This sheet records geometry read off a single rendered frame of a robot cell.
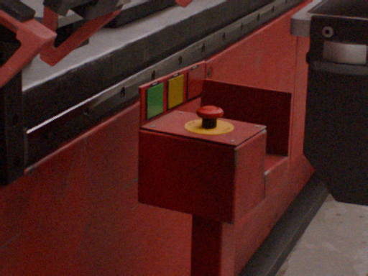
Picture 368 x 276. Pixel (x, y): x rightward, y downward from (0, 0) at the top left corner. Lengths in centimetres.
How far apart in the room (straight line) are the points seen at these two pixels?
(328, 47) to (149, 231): 93
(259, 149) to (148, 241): 38
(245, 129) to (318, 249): 154
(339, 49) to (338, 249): 212
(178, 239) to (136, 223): 23
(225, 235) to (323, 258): 138
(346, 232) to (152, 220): 142
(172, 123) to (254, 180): 15
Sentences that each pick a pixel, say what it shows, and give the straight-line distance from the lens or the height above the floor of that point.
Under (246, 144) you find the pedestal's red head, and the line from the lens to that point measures 129.
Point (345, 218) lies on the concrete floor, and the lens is 307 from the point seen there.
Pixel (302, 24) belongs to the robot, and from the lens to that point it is 77.
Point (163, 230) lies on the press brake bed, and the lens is 170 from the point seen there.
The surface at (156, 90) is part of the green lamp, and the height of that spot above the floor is 83.
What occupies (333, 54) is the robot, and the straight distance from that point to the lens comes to 76.
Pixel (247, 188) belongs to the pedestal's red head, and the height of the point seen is 70.
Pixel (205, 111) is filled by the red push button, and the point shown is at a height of 81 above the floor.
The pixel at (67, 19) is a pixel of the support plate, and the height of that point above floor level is 100.
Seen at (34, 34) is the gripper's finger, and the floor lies 104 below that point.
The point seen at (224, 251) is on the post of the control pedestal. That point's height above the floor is 57.
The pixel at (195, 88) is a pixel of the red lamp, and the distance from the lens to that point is 146.
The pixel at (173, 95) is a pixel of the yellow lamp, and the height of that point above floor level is 81.
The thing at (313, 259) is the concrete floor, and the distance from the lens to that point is 277.
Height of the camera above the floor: 118
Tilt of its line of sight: 16 degrees down
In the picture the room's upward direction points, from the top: 2 degrees clockwise
